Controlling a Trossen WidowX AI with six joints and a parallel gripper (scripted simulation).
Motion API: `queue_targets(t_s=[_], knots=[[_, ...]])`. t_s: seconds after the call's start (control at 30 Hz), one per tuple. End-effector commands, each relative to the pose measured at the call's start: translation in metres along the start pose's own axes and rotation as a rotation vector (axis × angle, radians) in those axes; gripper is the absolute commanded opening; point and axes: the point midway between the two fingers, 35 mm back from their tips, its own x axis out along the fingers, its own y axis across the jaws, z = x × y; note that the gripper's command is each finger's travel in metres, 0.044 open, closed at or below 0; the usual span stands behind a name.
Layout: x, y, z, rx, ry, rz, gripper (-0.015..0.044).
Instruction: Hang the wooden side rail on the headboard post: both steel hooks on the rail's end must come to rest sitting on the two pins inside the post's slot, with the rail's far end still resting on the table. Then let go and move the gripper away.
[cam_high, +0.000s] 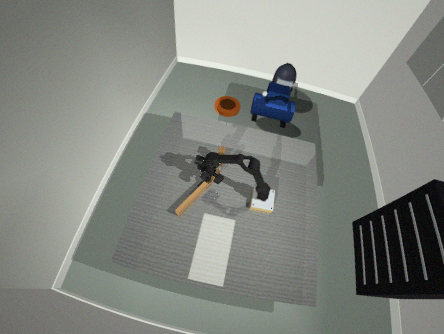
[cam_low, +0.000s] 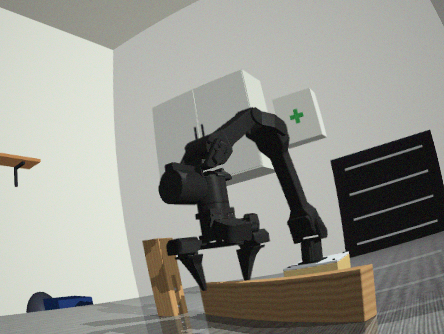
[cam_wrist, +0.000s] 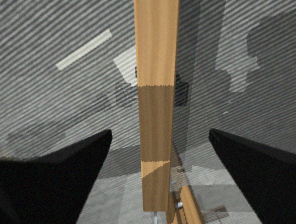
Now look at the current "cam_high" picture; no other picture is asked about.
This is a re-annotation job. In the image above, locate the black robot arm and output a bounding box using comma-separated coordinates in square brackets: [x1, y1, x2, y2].
[194, 152, 270, 201]

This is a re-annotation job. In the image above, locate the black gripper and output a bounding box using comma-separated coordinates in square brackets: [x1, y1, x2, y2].
[197, 165, 224, 184]

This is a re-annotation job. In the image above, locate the wooden post with slot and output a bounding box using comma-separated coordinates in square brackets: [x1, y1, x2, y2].
[217, 146, 226, 167]

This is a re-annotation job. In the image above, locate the wooden side rail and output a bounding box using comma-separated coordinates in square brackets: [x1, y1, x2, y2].
[175, 168, 220, 216]

